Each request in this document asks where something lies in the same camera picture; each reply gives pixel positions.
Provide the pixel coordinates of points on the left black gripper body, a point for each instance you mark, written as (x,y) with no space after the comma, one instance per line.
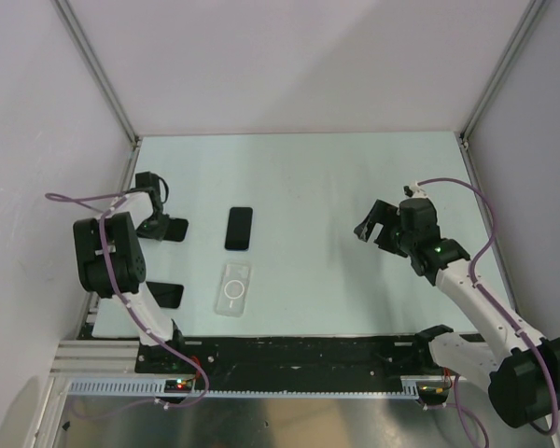
(153,227)

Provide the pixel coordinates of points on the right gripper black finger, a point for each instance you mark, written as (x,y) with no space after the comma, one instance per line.
(364,230)
(382,213)

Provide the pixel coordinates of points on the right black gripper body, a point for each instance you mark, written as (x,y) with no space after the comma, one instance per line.
(397,243)

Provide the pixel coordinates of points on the black smartphone blue edge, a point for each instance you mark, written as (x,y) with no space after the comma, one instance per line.
(239,227)

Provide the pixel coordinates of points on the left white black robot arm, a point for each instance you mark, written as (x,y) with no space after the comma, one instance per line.
(110,262)

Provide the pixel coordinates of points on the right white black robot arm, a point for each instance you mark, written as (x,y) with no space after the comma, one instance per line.
(514,364)

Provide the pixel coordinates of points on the clear magsafe phone case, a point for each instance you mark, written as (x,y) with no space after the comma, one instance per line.
(234,285)

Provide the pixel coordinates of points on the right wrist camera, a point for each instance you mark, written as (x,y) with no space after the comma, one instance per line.
(417,214)

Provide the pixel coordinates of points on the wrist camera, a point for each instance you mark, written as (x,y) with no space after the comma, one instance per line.
(149,180)
(417,214)

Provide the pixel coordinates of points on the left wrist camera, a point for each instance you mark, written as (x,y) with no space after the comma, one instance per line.
(149,180)

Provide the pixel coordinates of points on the aluminium front frame rail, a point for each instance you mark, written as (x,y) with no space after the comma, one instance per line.
(95,358)

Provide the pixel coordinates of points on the left aluminium frame post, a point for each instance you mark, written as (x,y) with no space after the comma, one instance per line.
(90,58)

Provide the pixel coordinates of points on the aluminium frame post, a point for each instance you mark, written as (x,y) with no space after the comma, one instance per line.
(90,58)
(506,61)

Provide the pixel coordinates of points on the right aluminium frame post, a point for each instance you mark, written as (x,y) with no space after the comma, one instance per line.
(506,61)

